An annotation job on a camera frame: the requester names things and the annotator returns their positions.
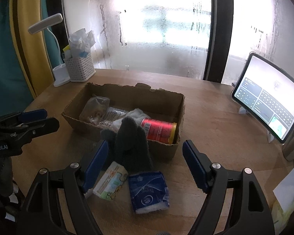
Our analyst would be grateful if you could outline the white plastic basket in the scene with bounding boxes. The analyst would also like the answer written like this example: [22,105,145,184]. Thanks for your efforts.
[64,53,96,82]

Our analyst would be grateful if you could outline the tablet with lit screen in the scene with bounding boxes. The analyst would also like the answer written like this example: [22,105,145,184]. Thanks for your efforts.
[231,52,294,145]

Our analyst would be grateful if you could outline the black window frame post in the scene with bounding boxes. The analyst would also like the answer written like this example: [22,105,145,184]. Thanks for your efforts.
[202,0,233,81]

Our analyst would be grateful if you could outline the white tablet stand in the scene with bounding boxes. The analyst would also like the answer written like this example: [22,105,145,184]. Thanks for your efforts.
[238,106,276,143]

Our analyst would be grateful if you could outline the yellow green packet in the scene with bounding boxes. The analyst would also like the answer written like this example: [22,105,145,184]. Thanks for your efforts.
[272,196,294,229]

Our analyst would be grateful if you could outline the bag of cotton swabs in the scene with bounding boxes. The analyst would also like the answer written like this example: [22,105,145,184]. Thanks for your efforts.
[99,106,129,128]

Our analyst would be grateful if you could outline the steel tumbler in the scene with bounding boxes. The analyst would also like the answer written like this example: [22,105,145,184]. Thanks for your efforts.
[282,117,294,162]

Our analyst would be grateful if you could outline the white desk lamp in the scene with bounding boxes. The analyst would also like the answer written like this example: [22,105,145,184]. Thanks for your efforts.
[28,13,70,88]

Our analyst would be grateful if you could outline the blue tissue pack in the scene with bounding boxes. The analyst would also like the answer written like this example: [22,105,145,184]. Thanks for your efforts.
[128,171,170,214]

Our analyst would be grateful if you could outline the white socks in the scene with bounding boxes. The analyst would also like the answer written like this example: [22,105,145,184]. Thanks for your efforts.
[111,108,151,133]

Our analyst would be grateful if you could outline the clear plastic snack bag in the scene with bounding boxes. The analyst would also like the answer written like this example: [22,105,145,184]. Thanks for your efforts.
[79,95,111,124]

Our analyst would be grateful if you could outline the red can with yellow lid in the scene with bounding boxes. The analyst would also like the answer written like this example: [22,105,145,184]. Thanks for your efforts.
[140,117,178,144]

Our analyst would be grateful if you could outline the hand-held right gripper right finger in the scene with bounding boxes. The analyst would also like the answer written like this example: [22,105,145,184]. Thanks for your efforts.
[182,139,276,235]

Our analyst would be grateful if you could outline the white paper sheet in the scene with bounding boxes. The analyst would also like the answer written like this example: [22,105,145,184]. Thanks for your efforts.
[273,160,294,208]

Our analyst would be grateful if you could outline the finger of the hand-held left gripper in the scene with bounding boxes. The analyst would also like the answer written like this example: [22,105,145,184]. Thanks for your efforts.
[0,109,48,128]
[5,117,60,150]

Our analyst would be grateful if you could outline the green tissue pack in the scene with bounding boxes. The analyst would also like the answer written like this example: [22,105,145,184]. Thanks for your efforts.
[93,162,128,201]

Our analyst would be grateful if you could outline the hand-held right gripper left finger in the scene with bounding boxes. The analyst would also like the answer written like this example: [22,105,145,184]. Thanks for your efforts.
[16,139,109,235]

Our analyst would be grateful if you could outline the crumpled clear plastic bags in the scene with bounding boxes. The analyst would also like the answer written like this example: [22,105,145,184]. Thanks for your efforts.
[69,29,96,59]

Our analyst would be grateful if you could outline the brown cardboard box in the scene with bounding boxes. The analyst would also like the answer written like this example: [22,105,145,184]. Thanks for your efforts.
[61,82,186,161]

